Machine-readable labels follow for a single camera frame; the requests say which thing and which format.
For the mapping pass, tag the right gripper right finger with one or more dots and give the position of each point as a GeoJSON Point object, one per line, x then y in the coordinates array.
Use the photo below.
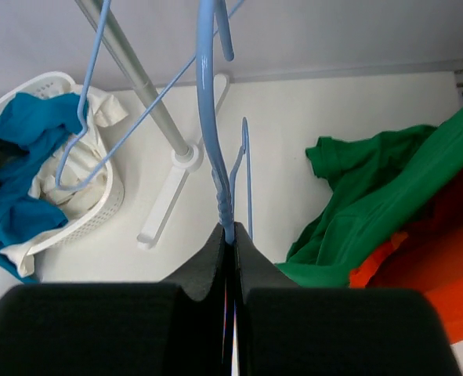
{"type": "Point", "coordinates": [285, 329]}

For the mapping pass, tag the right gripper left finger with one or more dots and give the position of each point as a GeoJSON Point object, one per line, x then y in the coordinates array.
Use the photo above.
{"type": "Point", "coordinates": [171, 327]}

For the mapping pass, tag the orange t shirt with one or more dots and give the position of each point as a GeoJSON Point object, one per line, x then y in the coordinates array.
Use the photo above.
{"type": "Point", "coordinates": [426, 255]}

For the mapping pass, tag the green t shirt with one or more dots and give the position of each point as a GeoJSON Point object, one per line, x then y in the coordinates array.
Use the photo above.
{"type": "Point", "coordinates": [377, 185]}

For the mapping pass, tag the blue t shirt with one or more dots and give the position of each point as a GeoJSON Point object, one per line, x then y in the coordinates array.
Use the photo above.
{"type": "Point", "coordinates": [39, 127]}

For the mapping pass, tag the light blue hanger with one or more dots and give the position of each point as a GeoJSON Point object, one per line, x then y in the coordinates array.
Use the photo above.
{"type": "Point", "coordinates": [81, 113]}
{"type": "Point", "coordinates": [213, 18]}

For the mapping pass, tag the metal clothes rack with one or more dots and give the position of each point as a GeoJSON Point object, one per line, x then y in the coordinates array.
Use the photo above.
{"type": "Point", "coordinates": [187, 156]}

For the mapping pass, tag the white plastic basket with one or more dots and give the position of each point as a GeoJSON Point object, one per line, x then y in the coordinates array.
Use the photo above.
{"type": "Point", "coordinates": [45, 86]}

